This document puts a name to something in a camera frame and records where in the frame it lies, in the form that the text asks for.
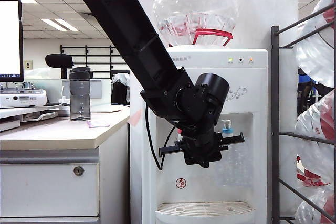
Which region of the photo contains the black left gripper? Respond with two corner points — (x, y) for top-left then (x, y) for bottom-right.
(159, 129), (245, 158)

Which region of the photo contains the blue cold water tap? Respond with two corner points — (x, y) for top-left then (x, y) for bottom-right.
(221, 119), (234, 137)

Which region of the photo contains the white water dispenser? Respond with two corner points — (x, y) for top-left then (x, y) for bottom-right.
(141, 45), (269, 224)

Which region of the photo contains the grey sports water bottle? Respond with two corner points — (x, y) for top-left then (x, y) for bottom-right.
(69, 67), (93, 122)

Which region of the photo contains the white drip tray grille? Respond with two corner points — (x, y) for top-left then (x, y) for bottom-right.
(155, 201), (255, 215)

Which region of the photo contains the dark metal storage rack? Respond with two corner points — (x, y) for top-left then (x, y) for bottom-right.
(270, 5), (336, 224)

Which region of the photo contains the pink tape patch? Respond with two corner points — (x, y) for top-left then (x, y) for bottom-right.
(128, 110), (142, 127)

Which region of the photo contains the black office chair back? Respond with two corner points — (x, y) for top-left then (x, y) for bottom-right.
(111, 81), (128, 105)

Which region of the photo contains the white draped cloth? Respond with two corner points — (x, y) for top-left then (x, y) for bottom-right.
(110, 73), (131, 103)

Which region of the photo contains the white box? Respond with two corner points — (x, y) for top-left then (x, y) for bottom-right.
(61, 78), (112, 113)

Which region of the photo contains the white drawer cabinet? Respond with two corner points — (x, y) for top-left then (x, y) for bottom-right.
(0, 123), (131, 224)

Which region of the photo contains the black chair headrest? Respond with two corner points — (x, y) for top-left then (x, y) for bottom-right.
(45, 54), (75, 79)

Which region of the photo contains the white monitor riser shelf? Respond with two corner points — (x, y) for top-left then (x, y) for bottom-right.
(0, 105), (64, 133)

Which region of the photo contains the white projector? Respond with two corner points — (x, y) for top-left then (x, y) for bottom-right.
(0, 89), (48, 109)

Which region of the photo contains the black framed computer monitor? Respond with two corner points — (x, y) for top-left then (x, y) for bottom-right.
(0, 0), (25, 83)

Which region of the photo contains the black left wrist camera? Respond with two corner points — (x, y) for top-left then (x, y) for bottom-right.
(183, 150), (223, 168)

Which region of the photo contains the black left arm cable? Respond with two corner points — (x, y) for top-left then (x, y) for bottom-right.
(145, 104), (176, 171)

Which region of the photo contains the black wall shelf rack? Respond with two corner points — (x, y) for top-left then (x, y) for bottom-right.
(60, 45), (129, 72)

